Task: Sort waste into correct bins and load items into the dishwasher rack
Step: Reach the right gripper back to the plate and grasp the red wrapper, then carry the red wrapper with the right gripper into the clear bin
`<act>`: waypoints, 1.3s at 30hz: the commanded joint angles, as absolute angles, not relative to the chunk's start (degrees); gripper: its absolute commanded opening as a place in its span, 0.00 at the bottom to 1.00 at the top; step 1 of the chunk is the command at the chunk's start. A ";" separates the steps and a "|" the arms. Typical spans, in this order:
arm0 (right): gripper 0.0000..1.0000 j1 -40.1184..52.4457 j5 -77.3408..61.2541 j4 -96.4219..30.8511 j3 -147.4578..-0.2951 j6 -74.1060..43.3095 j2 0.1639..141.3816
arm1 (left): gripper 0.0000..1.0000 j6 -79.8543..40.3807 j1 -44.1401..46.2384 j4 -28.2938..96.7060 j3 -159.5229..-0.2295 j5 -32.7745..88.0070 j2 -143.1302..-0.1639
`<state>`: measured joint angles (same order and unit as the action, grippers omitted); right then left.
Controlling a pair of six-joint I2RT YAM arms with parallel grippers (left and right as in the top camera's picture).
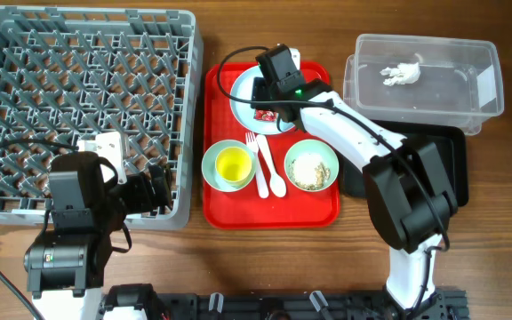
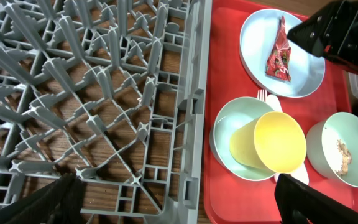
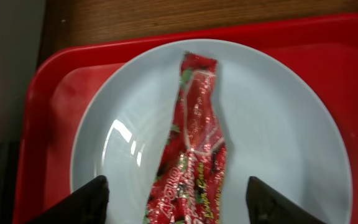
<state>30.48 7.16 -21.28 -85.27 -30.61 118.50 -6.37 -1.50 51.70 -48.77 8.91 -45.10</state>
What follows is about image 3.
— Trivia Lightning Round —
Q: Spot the red plastic tray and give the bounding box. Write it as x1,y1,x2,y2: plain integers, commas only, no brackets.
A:
13,14,358,223

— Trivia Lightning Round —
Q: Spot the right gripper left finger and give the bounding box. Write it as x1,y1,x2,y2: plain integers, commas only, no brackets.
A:
28,175,109,224

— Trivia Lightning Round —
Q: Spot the grey plastic dishwasher rack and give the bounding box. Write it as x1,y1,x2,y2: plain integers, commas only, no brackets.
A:
0,0,46,223

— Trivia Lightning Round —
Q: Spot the light blue plate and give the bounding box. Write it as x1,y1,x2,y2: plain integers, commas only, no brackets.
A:
70,39,352,223

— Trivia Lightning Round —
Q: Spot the red snack wrapper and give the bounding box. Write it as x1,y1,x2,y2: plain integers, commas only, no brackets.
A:
142,52,227,224

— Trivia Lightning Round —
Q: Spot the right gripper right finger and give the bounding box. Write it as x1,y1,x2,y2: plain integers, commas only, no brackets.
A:
246,176,324,224

